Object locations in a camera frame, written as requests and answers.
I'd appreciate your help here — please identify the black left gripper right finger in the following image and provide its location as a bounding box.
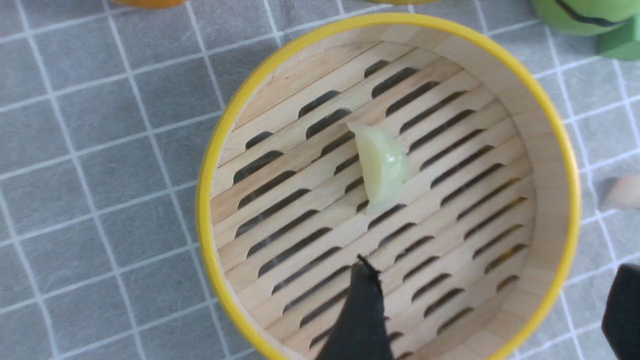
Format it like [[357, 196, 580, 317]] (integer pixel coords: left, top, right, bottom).
[[601, 263, 640, 360]]

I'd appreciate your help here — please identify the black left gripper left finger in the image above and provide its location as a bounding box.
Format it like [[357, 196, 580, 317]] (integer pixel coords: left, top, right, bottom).
[[316, 254, 394, 360]]

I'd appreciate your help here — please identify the beige dumpling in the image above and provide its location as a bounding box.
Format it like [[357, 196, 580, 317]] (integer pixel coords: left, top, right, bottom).
[[598, 173, 640, 211]]

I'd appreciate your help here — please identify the pale green dumpling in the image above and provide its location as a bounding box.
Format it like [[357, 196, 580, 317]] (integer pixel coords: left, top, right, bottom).
[[347, 121, 410, 215]]

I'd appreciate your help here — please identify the bamboo steamer tray yellow rim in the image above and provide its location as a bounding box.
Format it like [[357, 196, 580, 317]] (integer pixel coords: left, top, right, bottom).
[[196, 13, 581, 360]]

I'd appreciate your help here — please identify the green toy cube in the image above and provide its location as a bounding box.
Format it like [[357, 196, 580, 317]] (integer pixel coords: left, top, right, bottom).
[[597, 13, 640, 61]]

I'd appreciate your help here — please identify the green toy watermelon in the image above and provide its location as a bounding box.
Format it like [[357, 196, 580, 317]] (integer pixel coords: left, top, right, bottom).
[[531, 0, 640, 36]]

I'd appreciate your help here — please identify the grey white-grid tablecloth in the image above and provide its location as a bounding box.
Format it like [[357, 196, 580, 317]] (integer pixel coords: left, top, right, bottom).
[[0, 0, 640, 360]]

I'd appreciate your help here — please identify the orange red toy pear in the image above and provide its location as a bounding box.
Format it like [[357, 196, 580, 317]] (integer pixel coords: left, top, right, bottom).
[[112, 0, 186, 10]]

